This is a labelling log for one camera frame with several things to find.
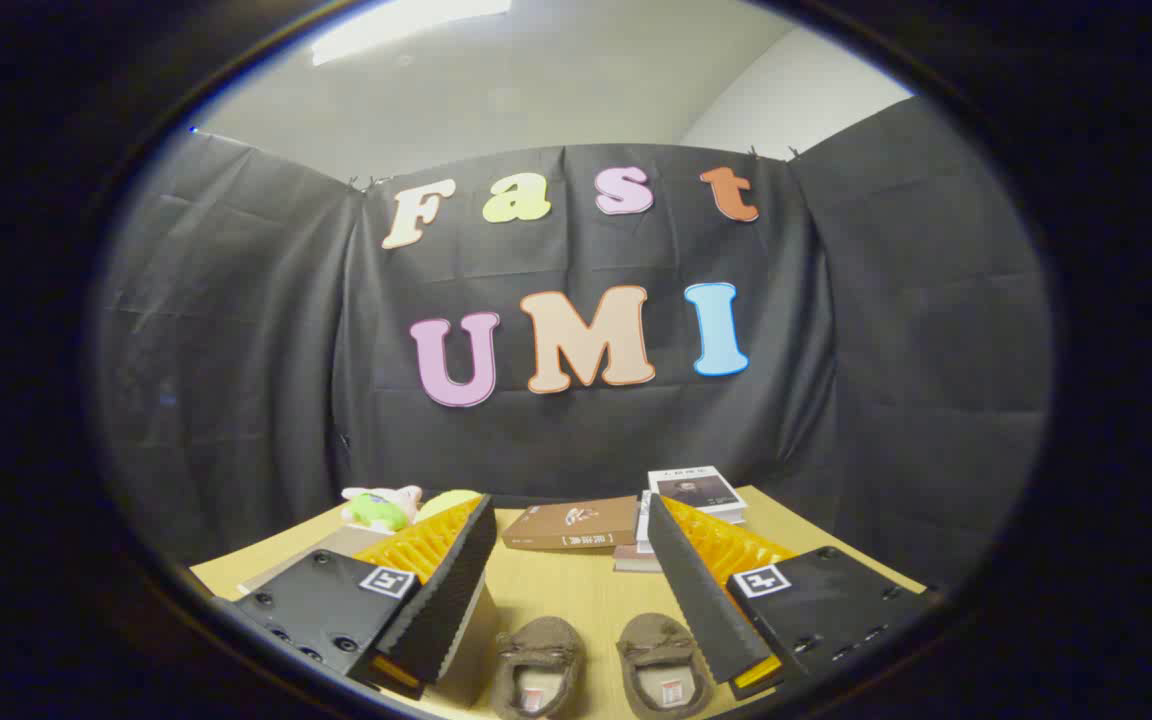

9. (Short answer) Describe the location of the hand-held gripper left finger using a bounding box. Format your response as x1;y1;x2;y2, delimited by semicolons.
232;494;499;701

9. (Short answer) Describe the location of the black backdrop cloth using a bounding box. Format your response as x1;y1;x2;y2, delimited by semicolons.
96;97;1054;591

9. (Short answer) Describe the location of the brown fuzzy shoe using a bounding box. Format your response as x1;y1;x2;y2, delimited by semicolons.
491;616;587;720
616;612;717;720

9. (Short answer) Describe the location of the pink and green plush toy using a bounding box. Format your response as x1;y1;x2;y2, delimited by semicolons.
341;485;424;533

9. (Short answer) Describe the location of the yellow plush toy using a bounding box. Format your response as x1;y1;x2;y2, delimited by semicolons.
414;489;482;523

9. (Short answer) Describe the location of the beige fabric storage box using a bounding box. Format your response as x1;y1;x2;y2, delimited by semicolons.
236;522;505;713

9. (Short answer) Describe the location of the white book with portrait cover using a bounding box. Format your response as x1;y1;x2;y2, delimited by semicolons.
647;466;748;521

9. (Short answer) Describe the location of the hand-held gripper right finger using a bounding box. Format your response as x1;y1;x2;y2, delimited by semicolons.
646;493;937;701

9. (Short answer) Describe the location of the brown hardcover book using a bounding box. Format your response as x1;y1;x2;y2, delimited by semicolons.
501;495;640;551

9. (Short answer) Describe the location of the plain white book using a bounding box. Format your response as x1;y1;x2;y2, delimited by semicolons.
634;490;749;554

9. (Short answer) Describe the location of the ceiling light panel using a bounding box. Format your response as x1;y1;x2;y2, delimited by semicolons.
311;0;514;67

